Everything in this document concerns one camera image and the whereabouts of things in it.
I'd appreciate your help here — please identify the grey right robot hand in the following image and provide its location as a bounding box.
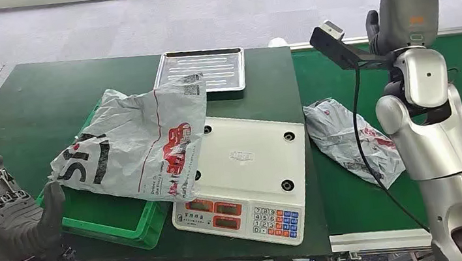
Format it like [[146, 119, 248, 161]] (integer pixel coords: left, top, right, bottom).
[[363, 0, 445, 57]]

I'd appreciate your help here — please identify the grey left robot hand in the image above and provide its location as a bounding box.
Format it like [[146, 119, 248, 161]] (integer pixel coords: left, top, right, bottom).
[[0, 135, 73, 261]]

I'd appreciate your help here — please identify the small grey plastic mailer package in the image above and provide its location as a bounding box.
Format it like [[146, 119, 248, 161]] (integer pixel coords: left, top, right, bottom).
[[302, 91, 408, 198]]

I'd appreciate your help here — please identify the green conveyor belt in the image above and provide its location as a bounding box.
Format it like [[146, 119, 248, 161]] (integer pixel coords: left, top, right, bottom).
[[290, 31, 462, 242]]

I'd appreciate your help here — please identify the green plastic crate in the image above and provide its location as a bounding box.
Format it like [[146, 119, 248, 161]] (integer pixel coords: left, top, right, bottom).
[[25, 91, 177, 261]]

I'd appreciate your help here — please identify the dark green table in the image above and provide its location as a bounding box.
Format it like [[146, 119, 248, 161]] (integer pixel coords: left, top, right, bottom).
[[0, 30, 334, 261]]

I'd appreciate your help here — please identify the large grey plastic mailer bag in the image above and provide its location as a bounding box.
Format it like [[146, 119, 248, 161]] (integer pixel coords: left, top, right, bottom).
[[38, 72, 220, 218]]

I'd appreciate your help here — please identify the stainless steel tray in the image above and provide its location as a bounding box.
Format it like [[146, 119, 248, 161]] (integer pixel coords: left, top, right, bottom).
[[149, 43, 249, 101]]

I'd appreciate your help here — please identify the white electronic weighing scale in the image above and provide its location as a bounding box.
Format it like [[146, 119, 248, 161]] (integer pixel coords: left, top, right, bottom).
[[160, 105, 319, 261]]

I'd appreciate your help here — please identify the right wrist camera on black bracket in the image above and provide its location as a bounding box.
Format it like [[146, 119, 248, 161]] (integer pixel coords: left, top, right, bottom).
[[307, 12, 400, 79]]

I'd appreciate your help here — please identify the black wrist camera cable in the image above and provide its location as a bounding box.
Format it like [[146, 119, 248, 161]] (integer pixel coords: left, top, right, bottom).
[[346, 60, 431, 241]]

